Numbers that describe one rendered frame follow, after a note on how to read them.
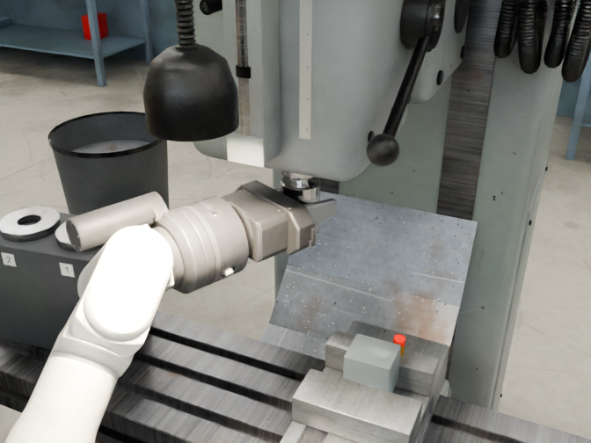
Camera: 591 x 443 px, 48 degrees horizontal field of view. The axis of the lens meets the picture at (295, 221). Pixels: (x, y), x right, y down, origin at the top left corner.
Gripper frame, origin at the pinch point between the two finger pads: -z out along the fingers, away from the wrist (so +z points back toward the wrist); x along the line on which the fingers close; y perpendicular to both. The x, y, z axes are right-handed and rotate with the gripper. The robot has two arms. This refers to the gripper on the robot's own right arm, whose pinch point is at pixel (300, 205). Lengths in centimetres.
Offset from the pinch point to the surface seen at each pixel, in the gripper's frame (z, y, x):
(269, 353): -4.7, 32.8, 12.3
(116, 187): -53, 76, 168
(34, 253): 21.0, 14.8, 34.9
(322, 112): 5.7, -15.3, -9.4
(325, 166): 5.4, -9.9, -9.8
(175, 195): -115, 123, 233
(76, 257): 17.0, 14.5, 29.2
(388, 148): 4.2, -13.6, -16.5
